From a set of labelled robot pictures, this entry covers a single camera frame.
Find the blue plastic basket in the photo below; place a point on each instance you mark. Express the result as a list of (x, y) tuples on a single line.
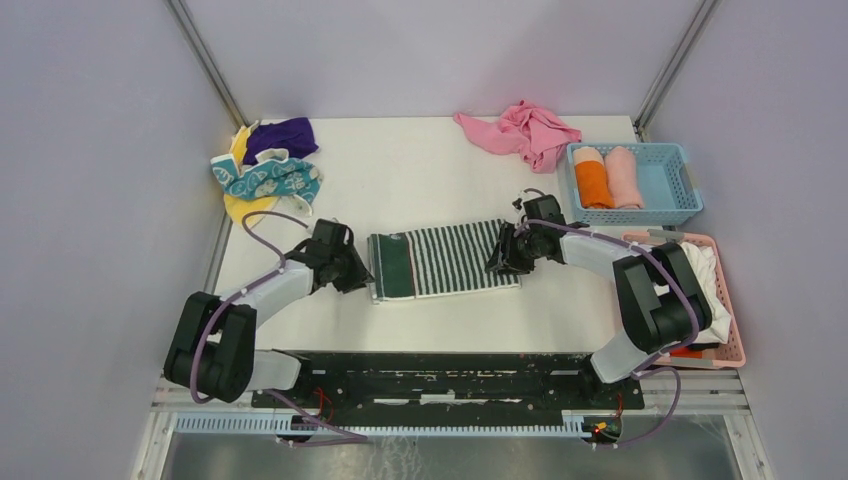
[(670, 195)]

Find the white cloth in basket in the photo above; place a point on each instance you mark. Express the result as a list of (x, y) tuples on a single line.
[(703, 261)]

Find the light pink rolled towel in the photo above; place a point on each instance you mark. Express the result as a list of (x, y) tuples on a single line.
[(622, 179)]

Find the pink crumpled towel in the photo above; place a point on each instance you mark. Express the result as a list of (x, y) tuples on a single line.
[(535, 134)]

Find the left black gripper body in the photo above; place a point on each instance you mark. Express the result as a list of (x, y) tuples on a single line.
[(336, 258)]

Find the green white striped towel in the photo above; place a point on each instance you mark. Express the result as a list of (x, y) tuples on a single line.
[(435, 262)]

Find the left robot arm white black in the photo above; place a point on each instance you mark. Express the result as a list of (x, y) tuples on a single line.
[(213, 352)]

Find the orange rolled towel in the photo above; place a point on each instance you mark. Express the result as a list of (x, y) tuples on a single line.
[(591, 177)]

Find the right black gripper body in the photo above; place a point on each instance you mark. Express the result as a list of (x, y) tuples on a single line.
[(526, 249)]

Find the yellow towel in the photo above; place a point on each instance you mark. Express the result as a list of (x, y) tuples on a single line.
[(237, 208)]

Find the blue slotted cable duct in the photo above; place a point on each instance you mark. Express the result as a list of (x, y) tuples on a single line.
[(289, 424)]

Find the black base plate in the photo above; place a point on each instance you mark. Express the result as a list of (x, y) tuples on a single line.
[(454, 389)]

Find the teal patterned towel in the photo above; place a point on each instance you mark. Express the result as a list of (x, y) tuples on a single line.
[(274, 176)]

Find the aluminium frame rails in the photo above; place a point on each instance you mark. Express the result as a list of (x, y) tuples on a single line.
[(695, 424)]

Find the pink plastic basket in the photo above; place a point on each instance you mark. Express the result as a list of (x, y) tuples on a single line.
[(729, 354)]

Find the purple towel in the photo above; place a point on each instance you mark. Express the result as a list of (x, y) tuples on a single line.
[(295, 135)]

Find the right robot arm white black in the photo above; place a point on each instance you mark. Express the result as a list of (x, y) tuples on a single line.
[(661, 301)]

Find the orange cloth in basket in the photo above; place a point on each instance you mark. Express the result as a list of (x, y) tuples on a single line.
[(687, 353)]

